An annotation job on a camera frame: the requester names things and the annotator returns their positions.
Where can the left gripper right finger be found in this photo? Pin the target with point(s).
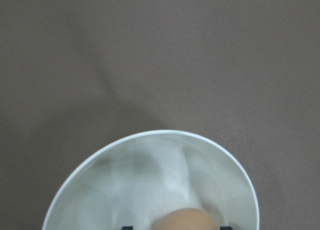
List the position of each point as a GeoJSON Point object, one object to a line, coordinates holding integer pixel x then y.
{"type": "Point", "coordinates": [225, 228]}

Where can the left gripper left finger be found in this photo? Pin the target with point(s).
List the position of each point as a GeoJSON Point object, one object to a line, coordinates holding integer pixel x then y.
{"type": "Point", "coordinates": [127, 228]}

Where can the brown egg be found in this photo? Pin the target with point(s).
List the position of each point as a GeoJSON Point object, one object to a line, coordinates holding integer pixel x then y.
{"type": "Point", "coordinates": [186, 218]}

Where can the white paper bowl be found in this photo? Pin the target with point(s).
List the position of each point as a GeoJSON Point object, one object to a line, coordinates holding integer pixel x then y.
{"type": "Point", "coordinates": [137, 180]}

